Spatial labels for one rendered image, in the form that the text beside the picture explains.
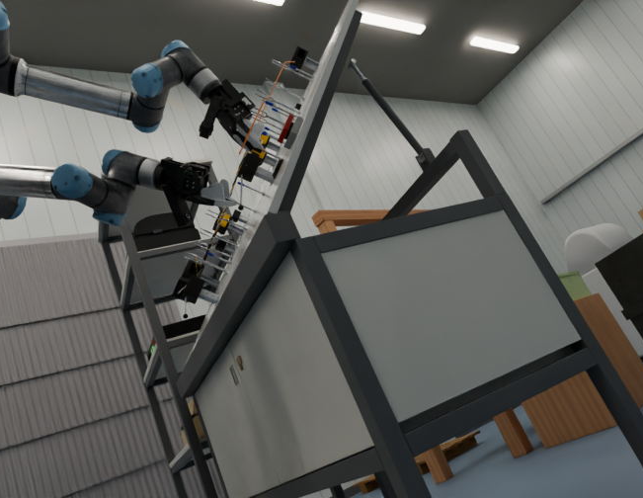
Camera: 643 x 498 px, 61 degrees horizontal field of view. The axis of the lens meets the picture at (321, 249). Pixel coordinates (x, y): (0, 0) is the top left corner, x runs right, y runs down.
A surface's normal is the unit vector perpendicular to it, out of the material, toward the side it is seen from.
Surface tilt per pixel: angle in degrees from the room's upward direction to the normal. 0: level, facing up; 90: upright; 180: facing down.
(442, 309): 90
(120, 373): 90
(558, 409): 90
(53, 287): 90
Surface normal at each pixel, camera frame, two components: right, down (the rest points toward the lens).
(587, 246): -0.81, 0.16
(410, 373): 0.36, -0.47
